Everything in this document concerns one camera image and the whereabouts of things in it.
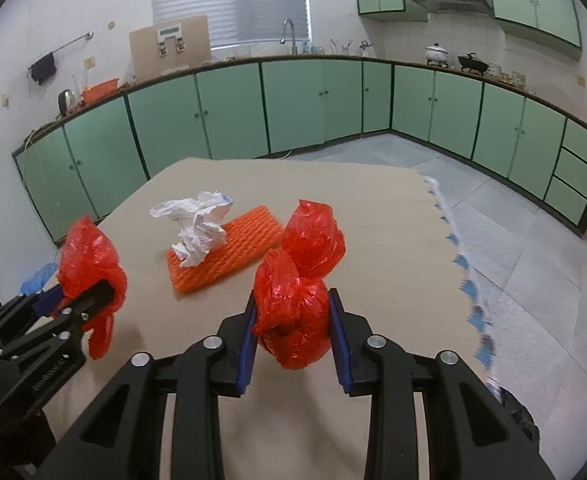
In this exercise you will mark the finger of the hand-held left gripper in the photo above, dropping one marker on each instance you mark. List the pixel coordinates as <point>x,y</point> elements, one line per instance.
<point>46,302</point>
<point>91,297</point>

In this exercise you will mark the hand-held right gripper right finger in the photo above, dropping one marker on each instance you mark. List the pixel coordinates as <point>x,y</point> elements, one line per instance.
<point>336,350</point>

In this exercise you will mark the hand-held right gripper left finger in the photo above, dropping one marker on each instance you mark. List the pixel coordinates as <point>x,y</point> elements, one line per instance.
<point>247,345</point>

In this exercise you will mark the red plastic bag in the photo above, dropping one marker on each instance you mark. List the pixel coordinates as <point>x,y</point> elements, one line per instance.
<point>298,310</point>
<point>86,260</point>

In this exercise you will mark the blue plastic bag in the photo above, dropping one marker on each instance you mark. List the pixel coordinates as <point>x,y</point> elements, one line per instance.
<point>38,275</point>

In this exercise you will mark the orange foam net sleeve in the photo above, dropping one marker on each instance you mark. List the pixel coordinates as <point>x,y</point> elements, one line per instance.
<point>246,237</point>

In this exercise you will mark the white crumpled plastic bag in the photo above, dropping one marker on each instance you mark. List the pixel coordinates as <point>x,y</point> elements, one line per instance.
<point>198,230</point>

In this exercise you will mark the white blue fringed tablecloth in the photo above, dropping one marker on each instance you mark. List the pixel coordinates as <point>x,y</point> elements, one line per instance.
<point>483,350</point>

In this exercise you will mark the orange plastic basket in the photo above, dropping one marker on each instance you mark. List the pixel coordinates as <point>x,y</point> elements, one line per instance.
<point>101,92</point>

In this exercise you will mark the clear plastic jug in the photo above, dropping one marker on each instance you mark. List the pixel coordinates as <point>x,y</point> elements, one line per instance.
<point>80,85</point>

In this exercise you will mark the dark towel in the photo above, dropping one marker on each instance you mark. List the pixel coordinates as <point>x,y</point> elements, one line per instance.
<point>43,70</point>

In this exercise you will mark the green lower kitchen cabinets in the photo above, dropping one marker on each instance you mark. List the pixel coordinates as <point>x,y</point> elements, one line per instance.
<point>233,110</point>

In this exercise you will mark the cardboard board with brackets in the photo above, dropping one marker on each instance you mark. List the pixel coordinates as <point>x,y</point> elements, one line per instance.
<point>196,55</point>

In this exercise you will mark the sink side utensils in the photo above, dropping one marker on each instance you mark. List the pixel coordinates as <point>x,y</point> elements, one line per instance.
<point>348,47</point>

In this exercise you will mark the metal faucet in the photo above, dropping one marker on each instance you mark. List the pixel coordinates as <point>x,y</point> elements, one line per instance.
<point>294,42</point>

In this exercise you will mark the white lidded pot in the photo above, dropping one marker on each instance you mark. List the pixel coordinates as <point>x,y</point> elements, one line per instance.
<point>436,55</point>

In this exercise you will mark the black pot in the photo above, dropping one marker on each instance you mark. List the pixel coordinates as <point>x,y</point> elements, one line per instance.
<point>472,64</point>

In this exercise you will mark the group of glass jars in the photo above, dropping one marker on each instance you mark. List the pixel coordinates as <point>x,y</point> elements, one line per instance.
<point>506,76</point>

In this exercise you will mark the window blinds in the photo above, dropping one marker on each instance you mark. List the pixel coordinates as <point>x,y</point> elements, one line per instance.
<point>233,0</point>

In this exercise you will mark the range hood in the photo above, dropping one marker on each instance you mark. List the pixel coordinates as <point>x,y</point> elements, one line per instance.
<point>448,0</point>

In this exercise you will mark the wall socket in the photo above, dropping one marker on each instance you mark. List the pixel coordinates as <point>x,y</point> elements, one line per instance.
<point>89,62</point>

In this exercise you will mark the metal towel rail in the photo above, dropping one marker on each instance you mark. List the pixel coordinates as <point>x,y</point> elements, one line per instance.
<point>73,42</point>

